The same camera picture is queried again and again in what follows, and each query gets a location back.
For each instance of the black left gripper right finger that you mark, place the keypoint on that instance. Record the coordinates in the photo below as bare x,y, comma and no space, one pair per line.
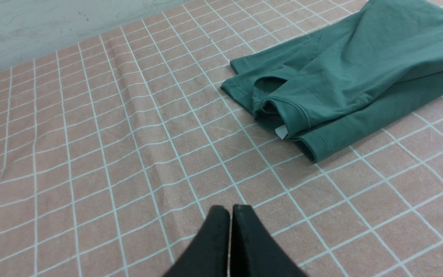
253,252

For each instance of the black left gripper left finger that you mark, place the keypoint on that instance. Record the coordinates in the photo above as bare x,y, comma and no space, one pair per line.
207,253

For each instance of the green long-sleeved shirt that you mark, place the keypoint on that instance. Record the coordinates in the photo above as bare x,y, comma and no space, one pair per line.
331,88

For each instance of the pink checkered tablecloth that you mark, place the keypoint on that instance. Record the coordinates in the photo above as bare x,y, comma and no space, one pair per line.
112,151

